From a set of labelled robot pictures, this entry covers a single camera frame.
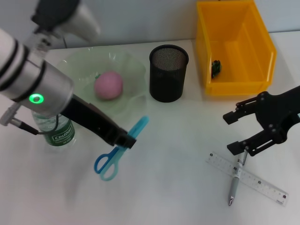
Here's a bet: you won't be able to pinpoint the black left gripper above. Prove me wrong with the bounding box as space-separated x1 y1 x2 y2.
60 93 137 150

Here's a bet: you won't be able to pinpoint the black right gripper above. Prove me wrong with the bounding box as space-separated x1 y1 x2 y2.
222 85 300 157

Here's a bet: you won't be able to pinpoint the blue scissors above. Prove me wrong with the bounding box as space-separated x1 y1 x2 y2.
94 115 150 182

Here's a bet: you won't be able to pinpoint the pink peach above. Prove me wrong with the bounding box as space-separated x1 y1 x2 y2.
94 71 124 101

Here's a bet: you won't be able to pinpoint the clear water bottle green label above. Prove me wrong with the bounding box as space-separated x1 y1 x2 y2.
31 110 77 153

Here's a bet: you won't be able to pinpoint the green plastic wrapper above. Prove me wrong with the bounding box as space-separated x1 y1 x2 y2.
211 60 222 79

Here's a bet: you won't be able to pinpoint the silver ballpoint pen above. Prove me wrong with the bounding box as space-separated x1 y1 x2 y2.
228 151 248 206

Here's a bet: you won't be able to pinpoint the clear plastic ruler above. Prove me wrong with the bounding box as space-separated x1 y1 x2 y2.
205 152 289 207

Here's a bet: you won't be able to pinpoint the green glass fruit plate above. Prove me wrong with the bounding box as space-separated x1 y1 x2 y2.
49 46 147 118

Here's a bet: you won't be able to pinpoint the black mesh pen holder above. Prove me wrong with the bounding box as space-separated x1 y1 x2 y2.
149 44 189 103

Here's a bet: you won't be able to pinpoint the yellow plastic bin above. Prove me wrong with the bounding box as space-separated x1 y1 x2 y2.
195 0 278 97

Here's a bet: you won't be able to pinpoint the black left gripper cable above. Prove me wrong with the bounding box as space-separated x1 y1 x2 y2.
0 103 60 136

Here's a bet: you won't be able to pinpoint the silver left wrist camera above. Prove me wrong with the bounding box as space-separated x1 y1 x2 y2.
31 0 102 43

